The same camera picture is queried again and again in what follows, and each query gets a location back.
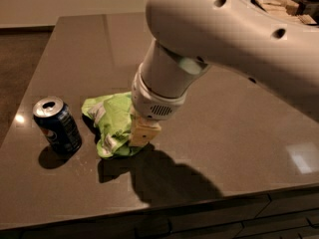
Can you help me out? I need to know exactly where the black wire napkin basket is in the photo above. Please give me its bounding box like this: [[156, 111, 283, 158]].
[[251, 0, 317, 26]]

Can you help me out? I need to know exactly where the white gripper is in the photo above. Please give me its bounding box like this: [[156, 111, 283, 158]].
[[129, 65, 186, 147]]

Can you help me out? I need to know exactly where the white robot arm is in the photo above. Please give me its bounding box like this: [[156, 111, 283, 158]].
[[130, 0, 319, 146]]

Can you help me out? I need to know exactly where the green rice chip bag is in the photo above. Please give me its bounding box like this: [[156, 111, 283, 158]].
[[82, 92, 142, 159]]

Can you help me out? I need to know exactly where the blue pepsi can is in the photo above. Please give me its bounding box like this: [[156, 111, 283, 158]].
[[33, 97, 82, 154]]

